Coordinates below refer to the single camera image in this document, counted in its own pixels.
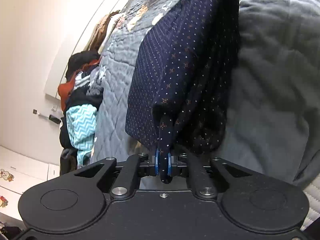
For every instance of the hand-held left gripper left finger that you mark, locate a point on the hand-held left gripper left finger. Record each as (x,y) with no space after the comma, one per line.
(157,163)

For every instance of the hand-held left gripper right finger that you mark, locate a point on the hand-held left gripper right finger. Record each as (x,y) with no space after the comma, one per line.
(169,165)

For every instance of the navy dotted sweater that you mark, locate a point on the navy dotted sweater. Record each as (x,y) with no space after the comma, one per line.
(175,55)

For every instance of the grey quilted bedspread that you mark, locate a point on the grey quilted bedspread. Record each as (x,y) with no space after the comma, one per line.
(112,105)

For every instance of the turquoise zigzag towel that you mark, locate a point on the turquoise zigzag towel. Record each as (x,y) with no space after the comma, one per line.
(82,130)

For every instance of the brown coat pile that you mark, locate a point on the brown coat pile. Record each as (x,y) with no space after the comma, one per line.
(67,162)

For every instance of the black garment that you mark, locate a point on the black garment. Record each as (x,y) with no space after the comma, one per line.
(80,97)

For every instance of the pale patterned garment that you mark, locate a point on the pale patterned garment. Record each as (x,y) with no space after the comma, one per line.
(95,80)

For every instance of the black hairbrush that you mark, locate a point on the black hairbrush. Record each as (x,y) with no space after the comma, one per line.
(53,119)

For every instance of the rust orange garment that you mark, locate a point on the rust orange garment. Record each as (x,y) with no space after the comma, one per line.
(65,92)

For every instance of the white wardrobe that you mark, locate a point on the white wardrobe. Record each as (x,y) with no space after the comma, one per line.
(30,167)

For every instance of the black puffy jacket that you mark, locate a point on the black puffy jacket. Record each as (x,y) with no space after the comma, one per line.
(82,60)

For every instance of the folded beige brown blankets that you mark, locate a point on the folded beige brown blankets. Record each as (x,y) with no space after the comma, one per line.
(100,32)

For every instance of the white headboard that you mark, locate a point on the white headboard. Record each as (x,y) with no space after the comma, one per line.
(75,30)

